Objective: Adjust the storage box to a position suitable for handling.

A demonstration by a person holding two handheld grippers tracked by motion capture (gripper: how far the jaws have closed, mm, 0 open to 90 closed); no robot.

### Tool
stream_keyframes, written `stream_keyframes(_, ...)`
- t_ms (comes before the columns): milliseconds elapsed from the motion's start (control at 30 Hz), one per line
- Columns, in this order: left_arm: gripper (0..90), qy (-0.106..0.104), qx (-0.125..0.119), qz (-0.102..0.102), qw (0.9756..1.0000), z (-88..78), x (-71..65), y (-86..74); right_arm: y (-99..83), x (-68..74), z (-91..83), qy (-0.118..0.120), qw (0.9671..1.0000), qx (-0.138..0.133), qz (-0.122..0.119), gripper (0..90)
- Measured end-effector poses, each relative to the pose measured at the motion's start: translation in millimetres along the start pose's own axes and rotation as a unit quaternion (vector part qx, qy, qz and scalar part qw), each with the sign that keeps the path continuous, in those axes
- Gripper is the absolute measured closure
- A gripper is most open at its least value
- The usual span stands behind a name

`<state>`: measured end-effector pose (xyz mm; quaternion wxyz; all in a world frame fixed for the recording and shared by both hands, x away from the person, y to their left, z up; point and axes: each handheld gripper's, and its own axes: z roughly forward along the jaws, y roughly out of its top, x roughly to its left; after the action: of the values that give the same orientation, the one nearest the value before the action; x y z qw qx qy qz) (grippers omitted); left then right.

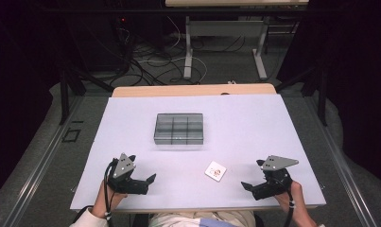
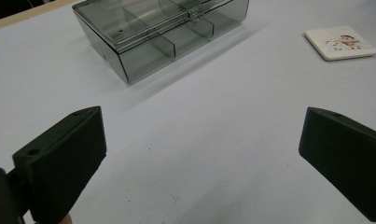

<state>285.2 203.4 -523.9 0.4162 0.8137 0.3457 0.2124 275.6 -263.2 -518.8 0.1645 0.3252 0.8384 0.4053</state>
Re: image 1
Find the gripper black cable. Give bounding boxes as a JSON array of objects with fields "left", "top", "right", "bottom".
[
  {"left": 103, "top": 159, "right": 118, "bottom": 227},
  {"left": 282, "top": 181, "right": 296, "bottom": 227}
]

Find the person's torso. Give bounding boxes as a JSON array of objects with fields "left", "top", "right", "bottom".
[{"left": 148, "top": 210, "right": 257, "bottom": 227}]

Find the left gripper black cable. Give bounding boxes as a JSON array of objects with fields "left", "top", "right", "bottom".
[{"left": 103, "top": 159, "right": 118, "bottom": 227}]

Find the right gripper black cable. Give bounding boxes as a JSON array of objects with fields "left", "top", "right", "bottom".
[{"left": 282, "top": 181, "right": 296, "bottom": 227}]

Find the aluminium floor rail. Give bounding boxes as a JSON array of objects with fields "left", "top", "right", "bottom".
[
  {"left": 304, "top": 96, "right": 378, "bottom": 227},
  {"left": 2, "top": 96, "right": 85, "bottom": 227}
]

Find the tangle of floor cables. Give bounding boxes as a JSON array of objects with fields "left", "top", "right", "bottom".
[{"left": 115, "top": 15, "right": 246, "bottom": 87}]

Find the white metal frame desk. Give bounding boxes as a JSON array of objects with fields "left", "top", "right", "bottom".
[{"left": 165, "top": 0, "right": 309, "bottom": 81}]

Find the person's left hand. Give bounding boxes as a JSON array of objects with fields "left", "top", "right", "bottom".
[{"left": 96, "top": 181, "right": 129, "bottom": 212}]

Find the black metal stand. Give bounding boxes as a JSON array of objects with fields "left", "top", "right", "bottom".
[
  {"left": 274, "top": 64, "right": 329, "bottom": 127},
  {"left": 59, "top": 67, "right": 115, "bottom": 126}
]

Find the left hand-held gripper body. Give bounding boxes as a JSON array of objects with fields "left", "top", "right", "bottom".
[{"left": 107, "top": 152, "right": 149, "bottom": 196}]

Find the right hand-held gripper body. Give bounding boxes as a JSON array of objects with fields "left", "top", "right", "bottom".
[{"left": 251, "top": 154, "right": 300, "bottom": 201}]

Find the wooden table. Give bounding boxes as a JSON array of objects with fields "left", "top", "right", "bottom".
[{"left": 112, "top": 83, "right": 277, "bottom": 98}]

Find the small white square packet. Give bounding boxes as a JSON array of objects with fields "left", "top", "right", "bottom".
[{"left": 204, "top": 160, "right": 228, "bottom": 183}]

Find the black computer tower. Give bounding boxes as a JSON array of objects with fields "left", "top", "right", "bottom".
[{"left": 83, "top": 15, "right": 132, "bottom": 72}]

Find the white table cover board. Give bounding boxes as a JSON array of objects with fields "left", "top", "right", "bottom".
[{"left": 69, "top": 94, "right": 327, "bottom": 212}]

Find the person's right hand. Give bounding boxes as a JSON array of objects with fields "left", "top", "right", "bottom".
[{"left": 274, "top": 182, "right": 303, "bottom": 213}]

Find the clear plastic compartment box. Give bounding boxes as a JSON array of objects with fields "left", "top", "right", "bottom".
[{"left": 153, "top": 113, "right": 204, "bottom": 146}]

